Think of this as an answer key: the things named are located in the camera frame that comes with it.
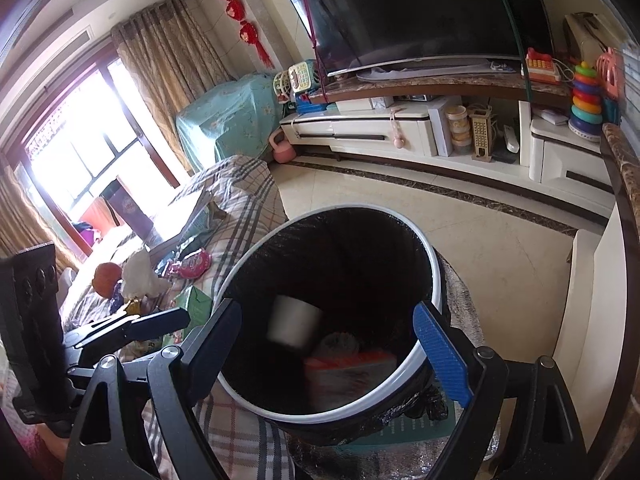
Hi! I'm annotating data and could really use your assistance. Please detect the green carton box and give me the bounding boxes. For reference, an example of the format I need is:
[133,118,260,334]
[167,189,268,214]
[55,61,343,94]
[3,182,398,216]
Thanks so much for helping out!
[163,286,213,346]

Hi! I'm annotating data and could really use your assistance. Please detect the white rimmed black trash bin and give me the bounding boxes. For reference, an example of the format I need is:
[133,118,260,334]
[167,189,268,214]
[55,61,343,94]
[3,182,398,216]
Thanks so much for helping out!
[218,204,445,445]

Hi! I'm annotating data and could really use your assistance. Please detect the pink toy basket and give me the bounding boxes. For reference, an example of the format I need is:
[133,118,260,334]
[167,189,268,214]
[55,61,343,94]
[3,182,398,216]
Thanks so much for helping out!
[596,48,624,101]

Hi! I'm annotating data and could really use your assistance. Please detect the teal covered furniture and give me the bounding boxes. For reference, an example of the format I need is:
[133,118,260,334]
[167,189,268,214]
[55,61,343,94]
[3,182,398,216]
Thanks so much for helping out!
[175,74,282,172]

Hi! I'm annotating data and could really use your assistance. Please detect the red toy telephone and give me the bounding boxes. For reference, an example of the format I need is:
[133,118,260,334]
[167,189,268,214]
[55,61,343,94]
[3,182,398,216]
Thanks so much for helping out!
[521,48,562,84]

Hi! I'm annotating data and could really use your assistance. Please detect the red apple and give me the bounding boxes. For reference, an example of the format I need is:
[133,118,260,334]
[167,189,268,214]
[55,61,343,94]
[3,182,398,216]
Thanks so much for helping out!
[91,262,122,299]

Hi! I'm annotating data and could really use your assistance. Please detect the black curved television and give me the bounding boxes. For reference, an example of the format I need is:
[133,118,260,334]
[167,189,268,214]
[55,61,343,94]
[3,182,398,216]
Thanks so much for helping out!
[290,0,553,76]

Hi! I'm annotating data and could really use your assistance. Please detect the pink kettlebell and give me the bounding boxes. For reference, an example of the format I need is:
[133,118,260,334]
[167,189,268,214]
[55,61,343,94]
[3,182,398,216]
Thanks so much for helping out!
[268,128,296,164]

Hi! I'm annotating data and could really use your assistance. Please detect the white tissue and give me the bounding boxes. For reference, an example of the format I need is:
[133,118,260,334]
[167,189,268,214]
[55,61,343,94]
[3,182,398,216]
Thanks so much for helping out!
[120,249,170,300]

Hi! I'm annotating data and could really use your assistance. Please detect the rainbow stacking ring toy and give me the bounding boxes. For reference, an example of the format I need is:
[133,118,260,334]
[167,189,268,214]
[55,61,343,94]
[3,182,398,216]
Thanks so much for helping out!
[568,61,604,143]

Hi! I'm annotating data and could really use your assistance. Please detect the stacked round tins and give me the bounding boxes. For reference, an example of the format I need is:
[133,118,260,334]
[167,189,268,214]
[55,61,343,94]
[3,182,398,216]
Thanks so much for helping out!
[445,105,473,154]

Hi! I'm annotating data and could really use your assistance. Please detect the yellow snack packet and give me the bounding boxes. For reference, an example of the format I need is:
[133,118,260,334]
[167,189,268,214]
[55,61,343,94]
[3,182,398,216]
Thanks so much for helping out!
[125,298,142,315]

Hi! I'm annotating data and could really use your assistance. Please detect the red white paper box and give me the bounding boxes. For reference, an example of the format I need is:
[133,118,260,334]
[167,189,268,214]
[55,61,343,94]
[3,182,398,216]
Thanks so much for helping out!
[305,333,397,413]

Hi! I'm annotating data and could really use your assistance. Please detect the toy cash register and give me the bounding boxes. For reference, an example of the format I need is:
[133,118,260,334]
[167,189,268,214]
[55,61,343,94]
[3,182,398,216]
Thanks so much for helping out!
[272,60,320,104]

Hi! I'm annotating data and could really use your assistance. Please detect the white TV cabinet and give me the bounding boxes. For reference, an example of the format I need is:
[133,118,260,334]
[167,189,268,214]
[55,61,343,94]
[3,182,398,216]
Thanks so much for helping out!
[281,74,614,218]

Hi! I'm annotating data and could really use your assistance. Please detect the beige curtain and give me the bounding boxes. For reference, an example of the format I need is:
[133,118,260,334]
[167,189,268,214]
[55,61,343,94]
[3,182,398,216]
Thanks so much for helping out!
[111,0,233,172]

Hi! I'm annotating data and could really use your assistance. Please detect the white foam block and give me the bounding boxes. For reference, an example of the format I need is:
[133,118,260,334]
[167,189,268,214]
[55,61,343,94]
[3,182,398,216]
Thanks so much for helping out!
[267,296,321,349]

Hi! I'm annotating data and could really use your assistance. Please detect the red hanging knot ornament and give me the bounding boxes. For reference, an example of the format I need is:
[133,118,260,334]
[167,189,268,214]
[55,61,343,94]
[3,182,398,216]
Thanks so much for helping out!
[222,0,276,70]

